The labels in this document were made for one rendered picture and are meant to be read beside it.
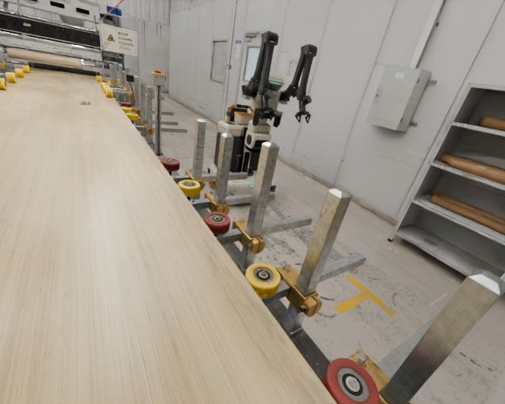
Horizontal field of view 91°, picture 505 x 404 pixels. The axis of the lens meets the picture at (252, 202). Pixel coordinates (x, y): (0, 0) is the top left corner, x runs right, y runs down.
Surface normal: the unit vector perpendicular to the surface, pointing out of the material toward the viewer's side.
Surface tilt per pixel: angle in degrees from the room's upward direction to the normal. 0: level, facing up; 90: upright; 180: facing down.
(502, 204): 90
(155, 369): 0
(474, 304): 90
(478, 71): 90
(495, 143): 90
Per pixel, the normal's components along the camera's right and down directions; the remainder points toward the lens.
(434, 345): -0.84, 0.11
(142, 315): 0.17, -0.88
